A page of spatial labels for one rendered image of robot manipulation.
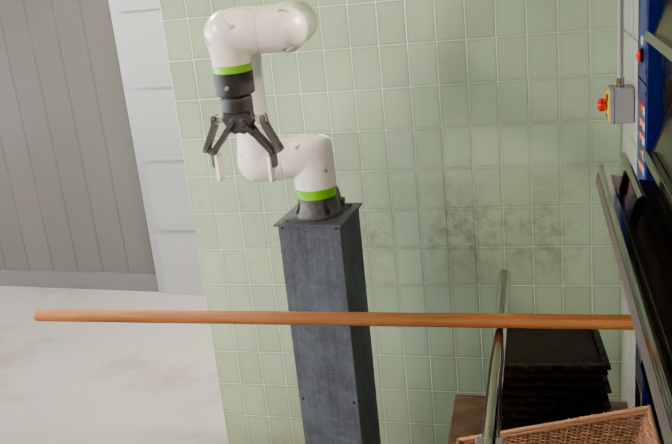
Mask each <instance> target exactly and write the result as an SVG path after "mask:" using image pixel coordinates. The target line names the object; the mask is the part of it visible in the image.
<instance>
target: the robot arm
mask: <svg viewBox="0 0 672 444"><path fill-rule="evenodd" d="M317 26H318V17H317V14H316V12H315V10H314V8H313V7H312V6H311V5H310V4H309V3H307V2H305V1H302V0H289V1H284V2H279V3H274V4H268V5H257V6H234V7H230V8H228V9H225V10H220V11H217V12H216V13H214V14H213V15H211V16H210V18H209V19H208V20H207V22H206V24H205V27H204V39H205V42H206V45H207V47H208V50H209V53H210V57H211V62H212V69H213V76H214V83H215V91H216V95H217V96H218V97H221V99H220V100H221V108H222V113H223V116H219V115H218V114H215V115H213V116H212V117H211V118H210V120H211V126H210V129H209V132H208V135H207V138H206V141H205V144H204V147H203V153H208V154H210V155H211V160H212V166H213V168H216V173H217V180H218V183H220V182H221V181H223V180H224V179H225V175H224V168H223V161H222V154H221V152H219V149H220V148H221V147H222V145H223V144H224V142H225V141H226V139H227V138H228V136H229V135H230V133H231V132H232V133H233V134H237V164H238V168H239V170H240V172H241V173H242V174H243V176H245V177H246V178H247V179H249V180H251V181H255V182H263V181H270V183H273V182H274V181H275V180H285V179H292V180H293V181H294V185H295V190H296V193H297V198H298V202H297V207H296V210H295V217H296V218H297V219H300V220H304V221H319V220H326V219H330V218H334V217H336V216H338V215H340V214H341V213H342V211H343V210H342V205H343V204H344V203H345V197H341V195H340V191H339V187H338V186H337V180H336V169H335V160H334V150H333V142H332V139H331V138H330V137H329V136H327V135H325V134H318V133H312V134H303V135H294V136H286V137H278V136H277V135H276V133H275V131H274V130H273V128H272V126H271V122H270V117H269V112H268V107H267V101H266V95H265V87H264V79H263V69H262V55H261V54H263V53H291V52H294V51H296V50H297V49H299V48H300V47H301V46H302V45H303V44H304V42H306V41H308V40H309V39H310V38H312V36H313V35H314V34H315V32H316V30H317ZM221 121H222V122H223V123H224V124H225V126H226V128H225V129H224V131H223V132H222V135H221V136H220V138H219V139H218V141H217V142H216V144H215V145H214V147H213V148H211V147H212V144H213V141H214V138H215V135H216V132H217V129H218V126H219V124H220V123H221ZM217 152H218V153H217Z"/></svg>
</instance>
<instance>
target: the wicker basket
mask: <svg viewBox="0 0 672 444"><path fill-rule="evenodd" d="M637 415H639V416H637ZM631 417H634V418H633V419H632V418H631ZM637 417H638V418H639V419H636V418H637ZM620 419H622V420H620ZM625 419H628V420H625ZM608 420H611V421H608ZM613 420H616V421H613ZM602 421H604V422H602ZM631 421H633V422H631ZM635 421H638V422H635ZM619 422H621V423H619ZM624 422H627V423H624ZM607 423H610V424H607ZM612 423H616V424H612ZM640 423H641V424H640ZM596 424H599V425H596ZM601 424H604V425H601ZM629 424H632V425H629ZM634 424H637V425H634ZM585 425H588V426H585ZM590 425H593V426H590ZM616 425H620V426H616ZM623 425H626V426H623ZM573 426H577V427H573ZM579 426H581V427H579ZM606 426H609V427H606ZM612 426H614V427H612ZM639 426H640V427H639ZM569 427H570V428H569ZM595 427H598V428H595ZM601 427H603V428H601ZM628 427H631V428H628ZM633 427H635V428H633ZM584 428H587V429H584ZM590 428H592V429H591V430H589V429H590ZM615 428H619V429H615ZM622 428H624V429H623V430H622ZM558 429H559V430H558ZM574 429H576V430H574ZM579 429H580V431H579ZM605 429H608V430H605ZM611 429H612V430H611ZM638 429H639V430H638ZM564 430H566V431H564ZM568 430H569V431H570V432H568ZM596 430H597V431H596ZM610 430H611V431H610ZM628 430H630V431H628ZM552 431H555V433H554V432H552ZM558 431H559V432H560V433H558ZM585 431H587V432H585ZM600 431H602V432H600ZM616 431H618V433H617V432H616ZM621 431H622V432H623V433H621ZM543 432H545V434H544V433H543ZM547 432H548V433H549V434H547ZM574 432H576V433H574ZM578 432H579V433H580V434H578ZM533 433H535V434H533ZM564 433H565V434H564ZM594 433H597V434H594ZM537 434H538V435H537ZM554 434H555V435H554ZM583 434H586V435H583ZM588 434H589V436H588ZM599 434H601V435H599ZM615 434H618V435H617V436H616V435H615ZM627 434H628V435H627ZM631 434H634V435H631ZM481 435H482V434H479V435H471V436H467V437H462V436H461V438H457V439H456V444H475V439H476V437H481ZM524 435H525V436H524ZM527 435H529V436H527ZM543 435H545V437H543ZM573 435H575V436H573ZM605 435H607V436H606V437H605ZM620 435H623V436H620ZM514 436H515V437H514ZM517 436H519V437H517ZM533 436H535V437H533ZM547 436H549V437H547ZM563 436H565V438H564V437H563ZM567 436H568V437H569V438H567ZM577 436H580V437H577ZM609 436H612V437H609ZM636 436H637V437H636ZM507 437H510V438H507ZM523 437H525V438H524V439H523ZM537 437H538V438H537ZM553 437H554V439H553ZM594 437H596V438H594ZM598 437H601V438H598ZM626 437H627V438H626ZM630 437H632V438H630ZM500 438H502V439H505V441H504V444H507V443H508V444H532V443H534V444H536V443H539V444H561V443H564V444H566V443H569V444H593V443H594V444H597V443H599V444H622V443H626V444H628V443H630V444H660V440H659V436H658V433H657V429H656V425H655V421H654V417H653V413H652V409H651V405H647V406H639V407H635V408H627V409H624V410H618V411H617V410H615V411H612V412H606V413H605V412H603V413H600V414H595V415H593V414H591V415H589V416H583V417H581V416H580V417H577V418H571V419H569V418H568V419H566V420H560V421H558V420H556V421H554V422H548V423H546V422H545V423H543V424H537V425H535V424H534V425H531V426H527V425H526V426H525V427H524V426H522V427H519V428H516V427H515V428H514V429H513V428H511V429H508V430H505V429H504V430H502V431H501V430H500ZM527 438H529V439H527ZM543 438H544V440H543ZM557 438H560V439H557ZM573 438H575V439H574V440H573ZM584 438H585V439H584ZM587 438H591V439H587ZM615 438H616V439H615ZM619 438H621V439H619ZM514 439H515V440H514ZM517 439H518V440H517ZM533 439H534V440H533ZM546 439H549V440H546ZM577 439H580V440H577ZM603 439H606V440H603ZM608 439H612V440H608ZM507 440H509V441H507ZM522 440H524V441H522ZM527 440H528V441H529V442H526V441H527ZM536 440H538V441H536ZM562 440H564V441H562ZM566 440H570V441H566ZM593 440H595V441H593ZM597 440H600V441H597ZM624 440H626V441H624ZM629 440H632V441H629ZM543 441H544V443H542V442H543ZM552 441H554V442H552ZM556 441H559V442H556ZM582 441H584V442H582ZM587 441H590V442H587ZM613 441H616V442H613ZM618 441H622V442H618ZM512 442H514V443H512ZM517 442H520V443H517ZM546 442H550V443H546ZM572 442H574V443H572ZM576 442H579V443H576ZM603 442H605V443H603ZM607 442H611V443H607ZM633 442H635V443H633Z"/></svg>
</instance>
